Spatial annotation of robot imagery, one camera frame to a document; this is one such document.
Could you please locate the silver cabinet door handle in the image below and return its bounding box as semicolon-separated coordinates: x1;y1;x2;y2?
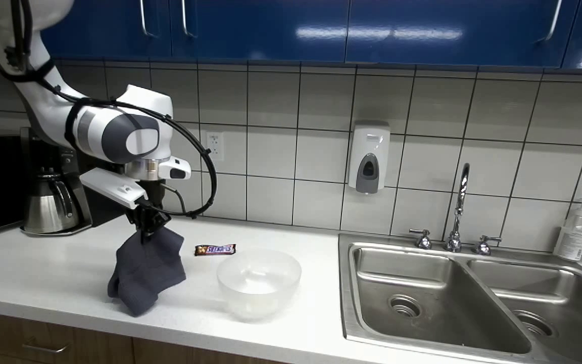
538;0;564;44
138;0;159;39
180;0;199;39

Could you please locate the brown candy bar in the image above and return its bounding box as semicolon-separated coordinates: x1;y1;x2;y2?
194;244;237;257

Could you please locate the clear plastic bowl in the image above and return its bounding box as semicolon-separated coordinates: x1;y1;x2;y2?
216;247;302;322

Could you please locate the stainless steel double sink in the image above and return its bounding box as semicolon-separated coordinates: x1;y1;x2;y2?
338;233;582;364

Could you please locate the chrome tap lever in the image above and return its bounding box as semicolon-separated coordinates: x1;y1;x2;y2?
409;229;432;250
472;235;502;256

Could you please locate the gray towel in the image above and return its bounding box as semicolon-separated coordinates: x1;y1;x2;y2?
107;225;187;317

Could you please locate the silver drawer handle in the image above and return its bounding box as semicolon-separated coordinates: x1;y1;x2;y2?
21;342;72;354

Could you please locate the clear pump bottle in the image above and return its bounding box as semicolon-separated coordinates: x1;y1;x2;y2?
553;198;582;262

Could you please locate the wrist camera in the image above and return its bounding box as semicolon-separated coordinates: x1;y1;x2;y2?
79;168;149;210

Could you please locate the white wall soap dispenser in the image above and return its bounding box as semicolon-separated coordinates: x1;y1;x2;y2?
348;121;391;195

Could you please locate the white wall socket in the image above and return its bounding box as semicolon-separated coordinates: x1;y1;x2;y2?
206;131;225;162

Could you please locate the chrome tap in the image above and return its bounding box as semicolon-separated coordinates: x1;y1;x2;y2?
443;163;471;253

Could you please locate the black coffee maker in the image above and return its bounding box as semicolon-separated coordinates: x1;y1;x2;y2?
19;126;126;237

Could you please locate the steel coffee carafe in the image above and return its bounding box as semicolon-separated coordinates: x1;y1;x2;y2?
23;169;80;235

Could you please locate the blue wall cabinet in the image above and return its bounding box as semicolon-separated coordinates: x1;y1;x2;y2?
0;0;582;70

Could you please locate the wooden drawer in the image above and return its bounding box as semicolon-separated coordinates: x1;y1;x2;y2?
0;310;135;364

